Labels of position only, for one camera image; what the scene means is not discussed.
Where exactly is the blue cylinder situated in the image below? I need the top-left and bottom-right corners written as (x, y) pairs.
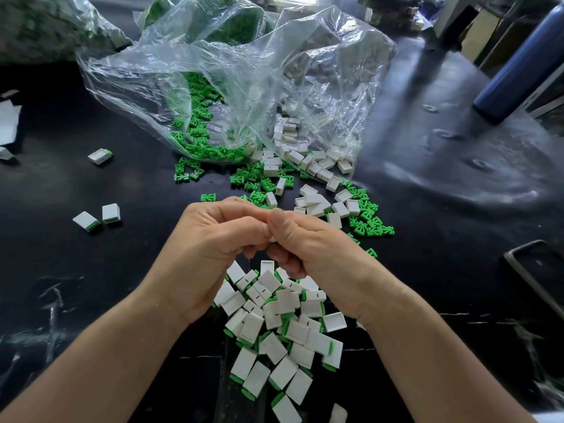
top-left (473, 2), bottom-right (564, 124)

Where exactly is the person's right forearm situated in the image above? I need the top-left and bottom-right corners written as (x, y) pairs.
top-left (352, 281), bottom-right (539, 423)

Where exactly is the brown cardboard box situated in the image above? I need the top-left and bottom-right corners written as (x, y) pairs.
top-left (460, 6), bottom-right (503, 62)

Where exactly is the person's left forearm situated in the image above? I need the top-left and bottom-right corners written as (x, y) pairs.
top-left (0, 295), bottom-right (190, 423)

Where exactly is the white metal frame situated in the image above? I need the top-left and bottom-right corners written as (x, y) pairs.
top-left (434, 0), bottom-right (564, 62)

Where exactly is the clear plastic bag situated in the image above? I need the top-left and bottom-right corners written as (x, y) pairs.
top-left (76, 0), bottom-right (395, 168)

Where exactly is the black smartphone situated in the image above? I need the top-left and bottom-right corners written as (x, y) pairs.
top-left (504, 239), bottom-right (564, 318)

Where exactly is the person's right hand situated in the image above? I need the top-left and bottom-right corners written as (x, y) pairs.
top-left (264, 207), bottom-right (389, 327)

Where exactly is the large bag of assembled pieces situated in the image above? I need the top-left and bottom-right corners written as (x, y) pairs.
top-left (0, 0), bottom-right (133, 65)

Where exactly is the grey machine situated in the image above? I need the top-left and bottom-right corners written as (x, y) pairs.
top-left (361, 0), bottom-right (442, 32)

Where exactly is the pile of assembled white-green pieces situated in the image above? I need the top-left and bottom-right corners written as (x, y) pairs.
top-left (213, 258), bottom-right (349, 423)

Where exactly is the plastic bag full of green pieces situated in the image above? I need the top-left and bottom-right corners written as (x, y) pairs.
top-left (136, 0), bottom-right (266, 45)

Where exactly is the pile of green clips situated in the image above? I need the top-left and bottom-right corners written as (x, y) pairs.
top-left (169, 73), bottom-right (396, 259)

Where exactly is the heap of white caps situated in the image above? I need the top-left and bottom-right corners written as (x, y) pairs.
top-left (263, 110), bottom-right (362, 230)

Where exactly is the white paper sheet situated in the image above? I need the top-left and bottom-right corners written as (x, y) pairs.
top-left (0, 99), bottom-right (23, 146)

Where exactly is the person's left hand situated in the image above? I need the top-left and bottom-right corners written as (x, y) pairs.
top-left (145, 198), bottom-right (273, 327)

